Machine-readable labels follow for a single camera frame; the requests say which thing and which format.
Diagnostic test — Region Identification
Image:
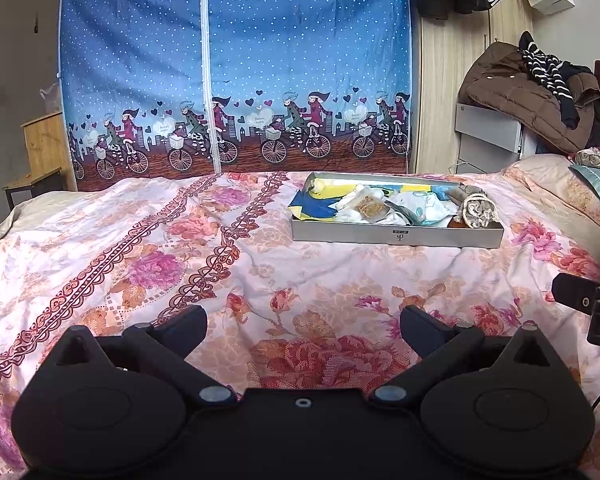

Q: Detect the blue printed fabric wardrobe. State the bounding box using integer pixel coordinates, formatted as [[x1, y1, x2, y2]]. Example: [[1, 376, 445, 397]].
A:
[[59, 0, 421, 193]]

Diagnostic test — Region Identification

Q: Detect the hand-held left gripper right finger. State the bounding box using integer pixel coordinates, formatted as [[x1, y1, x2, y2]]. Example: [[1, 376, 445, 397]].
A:
[[370, 305, 556, 405]]

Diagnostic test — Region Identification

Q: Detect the floral pillow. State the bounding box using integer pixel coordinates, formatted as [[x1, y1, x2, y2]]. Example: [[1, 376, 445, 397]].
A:
[[567, 147, 600, 173]]

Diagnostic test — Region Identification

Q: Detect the striped garment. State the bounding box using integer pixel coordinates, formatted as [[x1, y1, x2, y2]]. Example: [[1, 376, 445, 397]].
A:
[[517, 31, 581, 128]]

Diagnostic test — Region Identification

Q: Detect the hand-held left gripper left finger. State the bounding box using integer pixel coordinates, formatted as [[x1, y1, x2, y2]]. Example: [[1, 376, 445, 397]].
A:
[[50, 305, 241, 406]]

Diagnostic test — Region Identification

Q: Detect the clear brown snack packet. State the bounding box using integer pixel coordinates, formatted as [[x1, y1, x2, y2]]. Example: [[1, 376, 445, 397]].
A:
[[354, 199, 387, 221]]

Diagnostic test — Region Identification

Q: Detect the pink floral bed sheet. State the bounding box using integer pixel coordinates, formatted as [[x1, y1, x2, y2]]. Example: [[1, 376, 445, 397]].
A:
[[0, 152, 600, 476]]

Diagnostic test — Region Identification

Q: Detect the dark blue garment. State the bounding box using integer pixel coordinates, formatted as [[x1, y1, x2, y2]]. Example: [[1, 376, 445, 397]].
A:
[[560, 60, 596, 81]]

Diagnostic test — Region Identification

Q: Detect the white cloth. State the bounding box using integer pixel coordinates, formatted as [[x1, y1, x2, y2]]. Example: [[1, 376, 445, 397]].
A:
[[336, 186, 416, 226]]

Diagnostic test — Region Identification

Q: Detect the brown jacket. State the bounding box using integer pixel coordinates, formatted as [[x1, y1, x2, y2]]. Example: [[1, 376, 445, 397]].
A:
[[457, 42, 600, 156]]

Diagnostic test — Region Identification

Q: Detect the light blue printed pouch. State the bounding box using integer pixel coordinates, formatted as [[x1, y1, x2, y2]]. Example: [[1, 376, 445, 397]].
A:
[[387, 191, 453, 227]]

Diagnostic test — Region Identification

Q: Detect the grey tray box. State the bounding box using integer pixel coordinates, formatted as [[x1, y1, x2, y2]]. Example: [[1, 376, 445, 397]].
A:
[[290, 172, 505, 250]]

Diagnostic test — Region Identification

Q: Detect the wooden wardrobe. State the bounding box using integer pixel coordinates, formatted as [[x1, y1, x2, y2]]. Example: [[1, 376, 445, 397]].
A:
[[410, 0, 536, 176]]

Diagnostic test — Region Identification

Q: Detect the grey cabinet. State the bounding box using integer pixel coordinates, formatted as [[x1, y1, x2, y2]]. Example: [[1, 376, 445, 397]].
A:
[[454, 102, 536, 175]]

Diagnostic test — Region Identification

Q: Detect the grey drawstring pouch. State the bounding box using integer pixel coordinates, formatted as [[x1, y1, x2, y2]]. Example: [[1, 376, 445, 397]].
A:
[[452, 185, 501, 231]]

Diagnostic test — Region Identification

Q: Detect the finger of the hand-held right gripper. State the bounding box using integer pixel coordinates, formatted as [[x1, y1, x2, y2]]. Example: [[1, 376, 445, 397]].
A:
[[551, 272, 600, 317]]

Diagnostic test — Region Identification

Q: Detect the small dark table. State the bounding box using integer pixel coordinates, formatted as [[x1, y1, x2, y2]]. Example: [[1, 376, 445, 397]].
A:
[[2, 167, 63, 211]]

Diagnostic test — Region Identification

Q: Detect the wooden side cabinet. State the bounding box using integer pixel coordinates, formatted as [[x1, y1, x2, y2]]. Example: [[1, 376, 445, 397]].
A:
[[21, 110, 78, 193]]

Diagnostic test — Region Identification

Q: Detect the pile of folded cloths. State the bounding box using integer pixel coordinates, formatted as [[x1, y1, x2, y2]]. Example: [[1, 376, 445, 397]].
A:
[[289, 175, 451, 222]]

